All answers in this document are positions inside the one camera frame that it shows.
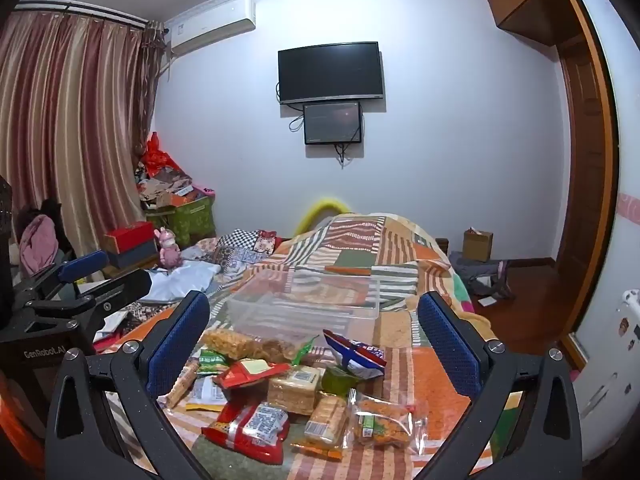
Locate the red box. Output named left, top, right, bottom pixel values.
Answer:
left=104, top=221, right=155, bottom=253

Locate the small black wall monitor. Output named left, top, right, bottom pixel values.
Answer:
left=303, top=101, right=363, bottom=146

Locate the beige cracker packet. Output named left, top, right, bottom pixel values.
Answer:
left=266, top=365, right=323, bottom=416

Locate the large black wall television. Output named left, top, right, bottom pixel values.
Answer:
left=278, top=42, right=385, bottom=106

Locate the black garment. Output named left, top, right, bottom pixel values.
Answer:
left=40, top=199, right=76, bottom=256

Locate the striped pink curtain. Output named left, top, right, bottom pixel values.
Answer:
left=0, top=7, right=166, bottom=281

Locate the white wardrobe panel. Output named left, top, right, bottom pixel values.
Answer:
left=570, top=0, right=640, bottom=461

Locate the cracker packet with orange trim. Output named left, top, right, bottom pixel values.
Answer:
left=290, top=392, right=351, bottom=461

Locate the blue chip bag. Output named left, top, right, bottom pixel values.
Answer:
left=322, top=330, right=388, bottom=376

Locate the white and yellow packet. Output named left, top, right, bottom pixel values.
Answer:
left=186, top=375, right=228, bottom=413

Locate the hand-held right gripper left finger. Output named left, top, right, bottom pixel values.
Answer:
left=44, top=289, right=216, bottom=480

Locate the pile of papers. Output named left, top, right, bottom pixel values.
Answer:
left=135, top=165, right=201, bottom=211

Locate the pink garment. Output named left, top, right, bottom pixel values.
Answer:
left=17, top=215, right=60, bottom=273

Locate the yellow foam tube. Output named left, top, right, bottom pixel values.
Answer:
left=294, top=196, right=353, bottom=236

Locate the dark grey box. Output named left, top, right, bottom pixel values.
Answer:
left=107, top=242, right=161, bottom=270

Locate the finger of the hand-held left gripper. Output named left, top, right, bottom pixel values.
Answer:
left=12, top=250, right=110, bottom=311
left=27, top=269, right=153, bottom=346

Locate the red packet with white label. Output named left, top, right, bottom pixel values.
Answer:
left=201, top=400, right=291, bottom=466

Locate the green snack packet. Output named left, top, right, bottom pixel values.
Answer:
left=192, top=347, right=231, bottom=376

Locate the white cloth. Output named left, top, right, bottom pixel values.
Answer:
left=135, top=260, right=221, bottom=303

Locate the clear packet of orange snacks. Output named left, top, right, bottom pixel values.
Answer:
left=347, top=390, right=426, bottom=456

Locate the red plastic bag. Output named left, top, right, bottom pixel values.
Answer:
left=142, top=131, right=178, bottom=176

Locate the brown wooden door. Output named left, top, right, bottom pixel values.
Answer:
left=555, top=0, right=618, bottom=341

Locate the clear plastic container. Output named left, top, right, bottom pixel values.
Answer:
left=225, top=265, right=382, bottom=346

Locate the checkered patchwork quilt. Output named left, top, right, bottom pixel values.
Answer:
left=182, top=227, right=291, bottom=291

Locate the red packet with yellow label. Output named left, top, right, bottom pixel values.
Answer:
left=214, top=357, right=291, bottom=390

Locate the brown crispy snack packet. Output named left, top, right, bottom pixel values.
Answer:
left=202, top=329, right=316, bottom=365

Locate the green patterned box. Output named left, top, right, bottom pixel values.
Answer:
left=150, top=195, right=217, bottom=246

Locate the dark clothes pile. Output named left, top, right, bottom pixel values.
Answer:
left=450, top=252, right=513, bottom=298

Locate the striped patchwork blanket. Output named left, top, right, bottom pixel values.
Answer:
left=100, top=212, right=506, bottom=480

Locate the pink plush toy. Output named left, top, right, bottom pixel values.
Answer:
left=154, top=227, right=183, bottom=268

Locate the white air conditioner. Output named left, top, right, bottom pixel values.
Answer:
left=164, top=0, right=257, bottom=56

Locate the dark green packet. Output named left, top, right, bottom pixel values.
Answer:
left=320, top=365, right=363, bottom=396

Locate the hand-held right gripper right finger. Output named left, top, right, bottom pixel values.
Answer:
left=416, top=290, right=586, bottom=480

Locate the small cardboard box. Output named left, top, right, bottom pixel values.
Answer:
left=462, top=228, right=494, bottom=262

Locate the long biscuit packet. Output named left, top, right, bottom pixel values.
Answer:
left=159, top=357, right=201, bottom=409

